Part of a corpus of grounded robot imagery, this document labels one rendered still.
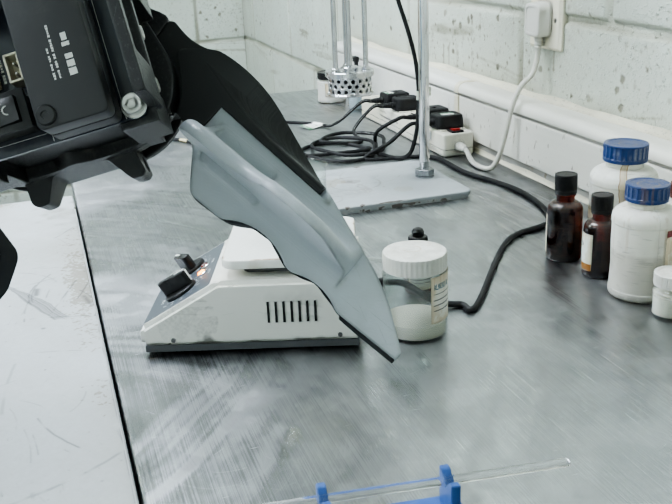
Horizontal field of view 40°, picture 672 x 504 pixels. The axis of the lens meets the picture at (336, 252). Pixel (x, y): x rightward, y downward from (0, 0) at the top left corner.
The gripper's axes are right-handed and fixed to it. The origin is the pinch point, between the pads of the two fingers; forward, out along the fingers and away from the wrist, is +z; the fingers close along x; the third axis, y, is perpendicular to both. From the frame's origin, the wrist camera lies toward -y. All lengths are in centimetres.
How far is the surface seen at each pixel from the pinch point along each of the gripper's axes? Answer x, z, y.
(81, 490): -14.9, 5.0, -35.4
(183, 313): -8, -5, -53
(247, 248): -1, -9, -54
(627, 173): 39, -6, -68
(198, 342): -7, -2, -54
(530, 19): 43, -33, -101
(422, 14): 28, -36, -95
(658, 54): 51, -19, -80
